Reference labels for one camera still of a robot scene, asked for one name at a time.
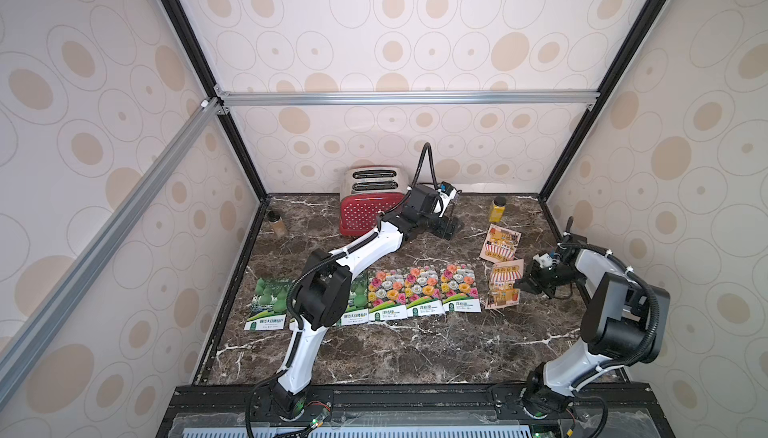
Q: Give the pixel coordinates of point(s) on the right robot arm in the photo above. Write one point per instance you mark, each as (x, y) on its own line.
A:
(624, 322)

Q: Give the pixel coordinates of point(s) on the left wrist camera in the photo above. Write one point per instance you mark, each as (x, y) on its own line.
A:
(447, 194)

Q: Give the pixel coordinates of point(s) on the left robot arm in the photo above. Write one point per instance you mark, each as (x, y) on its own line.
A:
(319, 297)

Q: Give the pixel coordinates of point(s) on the yellow turmeric powder bottle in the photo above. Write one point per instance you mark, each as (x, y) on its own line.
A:
(497, 209)

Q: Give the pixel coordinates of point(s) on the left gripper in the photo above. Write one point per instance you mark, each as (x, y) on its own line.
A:
(441, 229)

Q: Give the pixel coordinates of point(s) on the brown spice bottle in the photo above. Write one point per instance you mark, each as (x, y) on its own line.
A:
(277, 224)

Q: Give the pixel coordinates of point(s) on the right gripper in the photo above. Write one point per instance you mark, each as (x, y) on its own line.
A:
(534, 279)

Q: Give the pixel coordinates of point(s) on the orange striped seed packet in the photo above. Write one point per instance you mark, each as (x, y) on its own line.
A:
(502, 280)

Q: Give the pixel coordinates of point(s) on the flower seed packet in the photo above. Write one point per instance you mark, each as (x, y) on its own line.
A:
(387, 295)
(459, 292)
(423, 292)

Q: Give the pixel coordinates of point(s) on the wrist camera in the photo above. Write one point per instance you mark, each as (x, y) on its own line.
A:
(544, 261)
(447, 194)

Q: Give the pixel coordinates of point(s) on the diagonal aluminium rail left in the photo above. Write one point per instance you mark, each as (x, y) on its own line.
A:
(50, 316)

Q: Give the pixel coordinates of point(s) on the green gourd packet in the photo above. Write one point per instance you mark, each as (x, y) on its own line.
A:
(268, 310)
(356, 312)

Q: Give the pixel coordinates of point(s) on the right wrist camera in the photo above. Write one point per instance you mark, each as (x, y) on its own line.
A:
(544, 261)

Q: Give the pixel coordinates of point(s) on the pink striped seed packet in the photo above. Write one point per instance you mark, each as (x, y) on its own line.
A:
(500, 244)

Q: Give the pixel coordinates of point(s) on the flower seed packet back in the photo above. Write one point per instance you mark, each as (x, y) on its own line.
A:
(423, 292)

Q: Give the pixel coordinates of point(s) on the black base frame front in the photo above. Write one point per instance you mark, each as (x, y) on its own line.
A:
(447, 410)

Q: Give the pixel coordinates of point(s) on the horizontal aluminium rail back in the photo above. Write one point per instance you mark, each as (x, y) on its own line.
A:
(424, 98)

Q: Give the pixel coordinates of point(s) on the red polka dot toaster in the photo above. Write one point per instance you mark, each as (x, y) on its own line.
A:
(365, 191)

